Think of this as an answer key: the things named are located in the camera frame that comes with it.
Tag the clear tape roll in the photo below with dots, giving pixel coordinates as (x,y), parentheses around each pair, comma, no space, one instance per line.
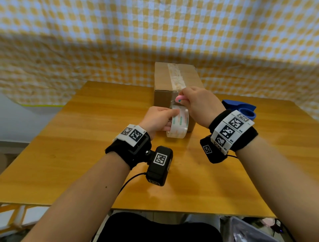
(180,124)

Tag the yellow metal frame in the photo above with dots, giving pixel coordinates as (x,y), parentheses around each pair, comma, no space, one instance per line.
(10,207)

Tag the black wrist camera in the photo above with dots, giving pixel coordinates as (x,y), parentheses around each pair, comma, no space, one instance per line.
(159,172)
(208,149)

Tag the person's black trousers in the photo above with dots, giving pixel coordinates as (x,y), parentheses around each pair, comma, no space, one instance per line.
(159,229)

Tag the person's left forearm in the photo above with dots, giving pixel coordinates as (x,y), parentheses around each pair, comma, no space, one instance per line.
(84,199)

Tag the grey bin with paper scraps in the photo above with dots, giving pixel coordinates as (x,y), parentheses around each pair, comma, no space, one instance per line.
(244,231)

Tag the person's right forearm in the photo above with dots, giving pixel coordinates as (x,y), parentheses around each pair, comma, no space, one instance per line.
(279,184)

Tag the small black device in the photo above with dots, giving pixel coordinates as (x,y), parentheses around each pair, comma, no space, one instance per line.
(278,225)

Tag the person's right hand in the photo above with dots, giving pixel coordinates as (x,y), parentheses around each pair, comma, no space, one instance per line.
(203,104)

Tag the pink oval cutter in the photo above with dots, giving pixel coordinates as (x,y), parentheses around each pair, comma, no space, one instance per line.
(179,99)

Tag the pink bowl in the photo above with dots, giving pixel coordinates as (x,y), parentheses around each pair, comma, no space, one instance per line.
(267,222)

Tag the black left wristband white markers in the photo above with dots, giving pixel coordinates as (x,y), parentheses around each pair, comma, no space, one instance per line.
(122,149)

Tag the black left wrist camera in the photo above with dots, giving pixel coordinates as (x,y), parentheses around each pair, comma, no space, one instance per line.
(159,172)

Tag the black wristband white markers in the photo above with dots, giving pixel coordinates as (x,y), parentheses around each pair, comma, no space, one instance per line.
(246,139)
(122,149)

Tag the person's left hand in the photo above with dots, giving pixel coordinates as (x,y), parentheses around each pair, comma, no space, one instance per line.
(155,119)

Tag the yellow white checkered cloth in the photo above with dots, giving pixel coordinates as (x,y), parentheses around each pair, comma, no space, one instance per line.
(149,30)

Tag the black right wristband white markers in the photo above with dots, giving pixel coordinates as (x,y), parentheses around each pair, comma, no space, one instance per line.
(246,139)

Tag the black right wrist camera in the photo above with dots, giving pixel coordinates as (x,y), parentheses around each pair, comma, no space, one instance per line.
(208,149)

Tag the blue tape dispenser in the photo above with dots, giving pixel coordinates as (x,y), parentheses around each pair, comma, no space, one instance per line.
(234,104)

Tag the brown cardboard box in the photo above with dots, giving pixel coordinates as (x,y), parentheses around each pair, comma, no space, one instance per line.
(162,82)

